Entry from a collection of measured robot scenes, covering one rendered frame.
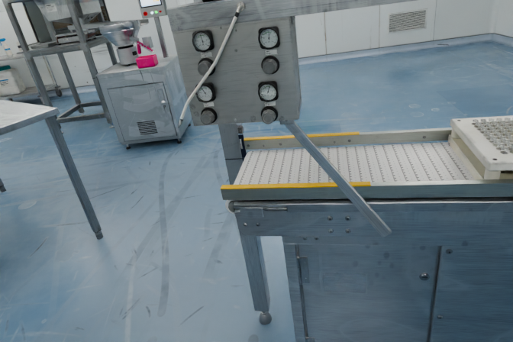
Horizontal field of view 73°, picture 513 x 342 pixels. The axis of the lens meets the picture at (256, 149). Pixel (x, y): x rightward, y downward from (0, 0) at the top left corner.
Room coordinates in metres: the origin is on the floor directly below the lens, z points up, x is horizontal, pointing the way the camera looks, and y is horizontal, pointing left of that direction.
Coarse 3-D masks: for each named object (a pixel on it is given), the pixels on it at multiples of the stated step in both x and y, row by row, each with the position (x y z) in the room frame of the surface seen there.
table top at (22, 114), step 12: (0, 108) 1.95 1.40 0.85; (12, 108) 1.91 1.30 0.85; (24, 108) 1.86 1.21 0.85; (36, 108) 1.82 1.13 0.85; (48, 108) 1.78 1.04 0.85; (0, 120) 1.70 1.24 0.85; (12, 120) 1.66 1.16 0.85; (24, 120) 1.65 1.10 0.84; (36, 120) 1.69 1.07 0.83; (0, 132) 1.56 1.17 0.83
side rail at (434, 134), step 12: (360, 132) 0.90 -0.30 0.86; (372, 132) 0.88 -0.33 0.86; (384, 132) 0.87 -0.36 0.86; (396, 132) 0.86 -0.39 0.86; (408, 132) 0.85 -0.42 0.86; (420, 132) 0.84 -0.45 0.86; (432, 132) 0.84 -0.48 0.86; (444, 132) 0.83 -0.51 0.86; (252, 144) 0.96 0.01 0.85; (264, 144) 0.95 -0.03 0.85; (276, 144) 0.94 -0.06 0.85; (288, 144) 0.93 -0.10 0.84; (300, 144) 0.92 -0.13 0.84; (324, 144) 0.91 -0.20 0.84; (336, 144) 0.90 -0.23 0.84; (348, 144) 0.89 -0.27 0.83
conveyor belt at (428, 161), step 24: (408, 144) 0.85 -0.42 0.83; (432, 144) 0.83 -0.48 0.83; (240, 168) 0.87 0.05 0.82; (264, 168) 0.83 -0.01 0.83; (288, 168) 0.81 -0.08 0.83; (312, 168) 0.79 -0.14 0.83; (360, 168) 0.76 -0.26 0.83; (384, 168) 0.74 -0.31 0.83; (408, 168) 0.72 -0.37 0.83; (432, 168) 0.71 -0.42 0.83; (456, 168) 0.69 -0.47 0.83
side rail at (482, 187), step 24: (240, 192) 0.69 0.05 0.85; (264, 192) 0.68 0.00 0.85; (288, 192) 0.66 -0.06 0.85; (312, 192) 0.65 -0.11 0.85; (336, 192) 0.64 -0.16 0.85; (360, 192) 0.62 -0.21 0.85; (384, 192) 0.61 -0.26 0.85; (408, 192) 0.60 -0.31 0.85; (432, 192) 0.59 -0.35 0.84; (456, 192) 0.58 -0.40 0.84; (480, 192) 0.57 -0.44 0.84; (504, 192) 0.56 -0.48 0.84
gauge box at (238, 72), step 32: (192, 32) 0.66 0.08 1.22; (224, 32) 0.65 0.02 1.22; (256, 32) 0.64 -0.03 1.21; (288, 32) 0.62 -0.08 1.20; (192, 64) 0.67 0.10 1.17; (224, 64) 0.65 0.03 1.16; (256, 64) 0.64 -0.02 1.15; (288, 64) 0.62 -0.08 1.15; (224, 96) 0.65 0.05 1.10; (256, 96) 0.64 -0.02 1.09; (288, 96) 0.63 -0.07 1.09
